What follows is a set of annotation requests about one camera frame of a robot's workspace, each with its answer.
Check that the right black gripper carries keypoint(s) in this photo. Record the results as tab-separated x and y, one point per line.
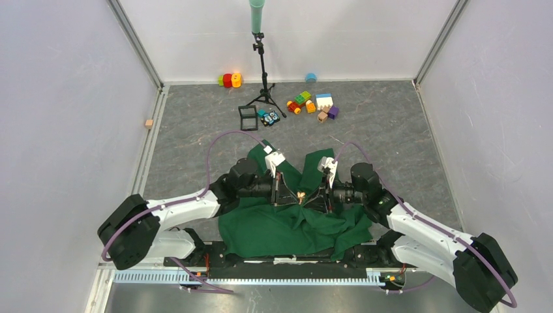
324	201

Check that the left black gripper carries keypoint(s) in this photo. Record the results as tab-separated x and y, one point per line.
278	189

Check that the green cloth garment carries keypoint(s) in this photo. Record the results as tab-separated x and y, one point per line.
256	228

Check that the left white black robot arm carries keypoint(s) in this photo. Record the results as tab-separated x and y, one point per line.
142	229

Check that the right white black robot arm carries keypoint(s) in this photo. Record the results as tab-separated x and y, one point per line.
475	266

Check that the black brooch tray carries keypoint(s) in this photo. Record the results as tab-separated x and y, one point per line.
248	118

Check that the teal black toy block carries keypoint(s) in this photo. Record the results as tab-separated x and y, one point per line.
269	118

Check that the tan toy block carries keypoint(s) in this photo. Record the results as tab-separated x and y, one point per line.
322	117

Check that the purple toy block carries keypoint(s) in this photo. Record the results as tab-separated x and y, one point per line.
333	112

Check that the green red toy blocks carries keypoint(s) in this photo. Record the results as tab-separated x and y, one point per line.
295	106

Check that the orange yellow toy block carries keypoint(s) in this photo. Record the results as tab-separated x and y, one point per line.
310	106

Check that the white blue toy block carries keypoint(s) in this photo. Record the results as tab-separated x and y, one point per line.
323	100

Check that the black tripod stand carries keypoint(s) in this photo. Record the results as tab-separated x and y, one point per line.
265	92

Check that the blue toy cup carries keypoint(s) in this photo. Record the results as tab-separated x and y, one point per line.
311	78

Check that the red orange green toy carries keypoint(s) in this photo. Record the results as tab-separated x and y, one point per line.
228	80

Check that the teal cylinder on tripod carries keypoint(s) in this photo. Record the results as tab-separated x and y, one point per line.
256	9

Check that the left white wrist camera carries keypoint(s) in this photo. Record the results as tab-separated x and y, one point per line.
273	159

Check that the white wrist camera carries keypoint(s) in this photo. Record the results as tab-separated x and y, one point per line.
328	166
273	159

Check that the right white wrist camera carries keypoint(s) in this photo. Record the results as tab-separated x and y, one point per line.
328	166

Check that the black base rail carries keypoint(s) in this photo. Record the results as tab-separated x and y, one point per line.
213	260

